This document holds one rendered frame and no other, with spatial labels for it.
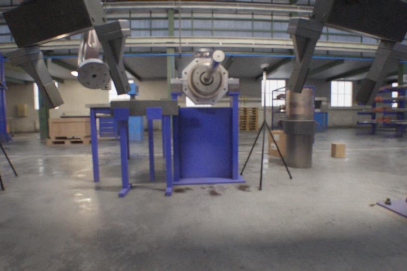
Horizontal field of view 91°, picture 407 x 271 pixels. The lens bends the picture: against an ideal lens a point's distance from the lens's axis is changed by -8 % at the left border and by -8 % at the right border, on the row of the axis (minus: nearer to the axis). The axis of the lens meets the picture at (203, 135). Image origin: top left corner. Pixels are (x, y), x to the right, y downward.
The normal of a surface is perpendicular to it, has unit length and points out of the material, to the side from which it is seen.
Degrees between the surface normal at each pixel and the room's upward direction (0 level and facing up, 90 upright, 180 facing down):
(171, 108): 90
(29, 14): 113
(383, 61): 83
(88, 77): 131
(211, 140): 90
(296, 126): 90
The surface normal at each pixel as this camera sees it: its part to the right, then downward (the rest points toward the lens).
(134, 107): 0.08, 0.07
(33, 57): 0.98, -0.13
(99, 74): 0.43, 0.69
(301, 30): 0.06, 0.47
